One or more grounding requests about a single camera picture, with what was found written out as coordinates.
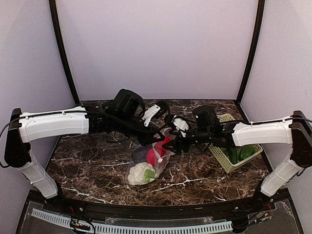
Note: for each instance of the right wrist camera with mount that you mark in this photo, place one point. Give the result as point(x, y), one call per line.
point(177, 123)

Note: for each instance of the white slotted cable duct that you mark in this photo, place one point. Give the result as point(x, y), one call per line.
point(135, 226)

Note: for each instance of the black corner frame post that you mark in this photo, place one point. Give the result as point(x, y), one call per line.
point(61, 50)
point(252, 51)

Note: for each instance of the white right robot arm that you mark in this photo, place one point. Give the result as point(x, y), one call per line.
point(295, 130)

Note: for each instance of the green fake vegetable in basket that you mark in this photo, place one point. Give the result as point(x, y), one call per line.
point(239, 154)

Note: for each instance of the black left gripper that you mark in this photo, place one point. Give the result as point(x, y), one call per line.
point(147, 139)

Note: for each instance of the black right corner frame post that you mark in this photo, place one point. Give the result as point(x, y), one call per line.
point(252, 51)

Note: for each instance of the white fake cauliflower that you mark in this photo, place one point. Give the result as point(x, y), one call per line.
point(141, 173)

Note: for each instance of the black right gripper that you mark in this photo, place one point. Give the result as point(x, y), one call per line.
point(177, 143)

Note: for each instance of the pale green plastic basket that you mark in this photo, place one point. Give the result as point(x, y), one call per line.
point(224, 160)

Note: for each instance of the black front rail with electronics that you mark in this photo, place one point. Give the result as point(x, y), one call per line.
point(279, 216)

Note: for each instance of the red fake round fruit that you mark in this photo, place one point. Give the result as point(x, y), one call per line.
point(153, 157)

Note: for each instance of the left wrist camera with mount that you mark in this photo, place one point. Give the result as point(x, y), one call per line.
point(155, 111)

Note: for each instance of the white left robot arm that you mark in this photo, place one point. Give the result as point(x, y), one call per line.
point(125, 114)

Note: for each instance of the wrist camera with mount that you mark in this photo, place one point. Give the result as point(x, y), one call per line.
point(155, 111)
point(177, 123)

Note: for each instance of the clear zip top bag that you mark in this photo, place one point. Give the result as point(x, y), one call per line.
point(165, 157)

